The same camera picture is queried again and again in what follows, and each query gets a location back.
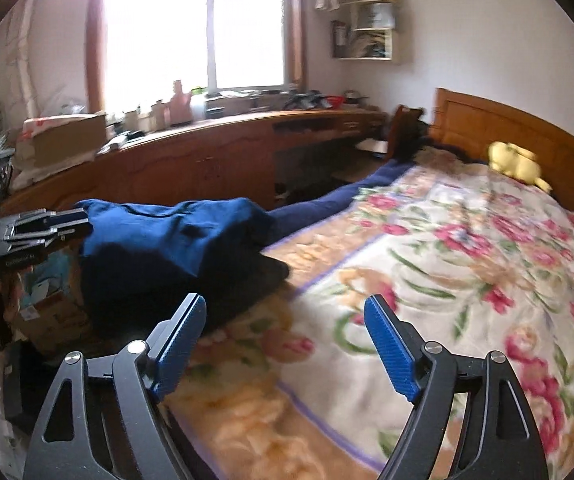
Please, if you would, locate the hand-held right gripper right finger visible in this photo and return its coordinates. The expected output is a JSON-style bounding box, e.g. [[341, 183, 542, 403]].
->
[[363, 294, 550, 480]]

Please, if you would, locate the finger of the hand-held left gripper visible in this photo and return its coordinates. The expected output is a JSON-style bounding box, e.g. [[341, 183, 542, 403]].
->
[[14, 209, 90, 228], [42, 224, 94, 251]]

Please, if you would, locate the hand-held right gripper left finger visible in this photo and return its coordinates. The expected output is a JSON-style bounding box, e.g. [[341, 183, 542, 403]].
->
[[22, 292, 208, 480]]

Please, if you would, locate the blue suit jacket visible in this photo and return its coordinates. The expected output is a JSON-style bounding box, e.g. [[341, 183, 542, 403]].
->
[[74, 198, 275, 281]]

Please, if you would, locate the pile of dark clothes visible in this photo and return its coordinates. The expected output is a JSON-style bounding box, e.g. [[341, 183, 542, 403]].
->
[[79, 245, 292, 338]]

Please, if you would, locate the cardboard box on desk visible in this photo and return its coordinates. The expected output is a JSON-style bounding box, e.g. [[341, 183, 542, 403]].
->
[[22, 112, 108, 167]]

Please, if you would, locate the cardboard box on floor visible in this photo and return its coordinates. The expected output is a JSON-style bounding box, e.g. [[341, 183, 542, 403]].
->
[[14, 290, 90, 356]]

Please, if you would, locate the floral blanket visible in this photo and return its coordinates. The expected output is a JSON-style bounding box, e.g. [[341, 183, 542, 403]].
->
[[164, 160, 574, 480]]

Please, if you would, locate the long wooden desk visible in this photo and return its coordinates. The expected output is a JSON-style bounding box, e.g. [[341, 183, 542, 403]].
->
[[0, 105, 390, 216]]

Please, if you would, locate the pale pink bottle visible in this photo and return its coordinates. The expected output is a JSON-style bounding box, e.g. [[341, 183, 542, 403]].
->
[[164, 80, 192, 126]]

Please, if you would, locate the white paper sheet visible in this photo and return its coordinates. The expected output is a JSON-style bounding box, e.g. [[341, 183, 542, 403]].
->
[[356, 139, 390, 156]]

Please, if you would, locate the wooden chair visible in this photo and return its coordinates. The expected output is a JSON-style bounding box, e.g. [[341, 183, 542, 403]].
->
[[386, 104, 430, 163]]

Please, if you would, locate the yellow plush toy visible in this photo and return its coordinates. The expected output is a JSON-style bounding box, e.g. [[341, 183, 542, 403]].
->
[[487, 141, 554, 192]]

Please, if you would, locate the window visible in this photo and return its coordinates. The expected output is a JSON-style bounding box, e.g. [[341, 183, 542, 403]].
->
[[87, 0, 308, 111]]

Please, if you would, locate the wooden bed headboard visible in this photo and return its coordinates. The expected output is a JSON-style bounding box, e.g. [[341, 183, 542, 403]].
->
[[432, 87, 574, 211]]

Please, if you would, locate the white paper bag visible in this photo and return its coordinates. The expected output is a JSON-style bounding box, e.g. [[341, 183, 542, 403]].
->
[[367, 2, 396, 30]]

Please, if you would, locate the white wall shelf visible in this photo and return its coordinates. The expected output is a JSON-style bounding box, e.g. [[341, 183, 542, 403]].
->
[[331, 0, 400, 62]]

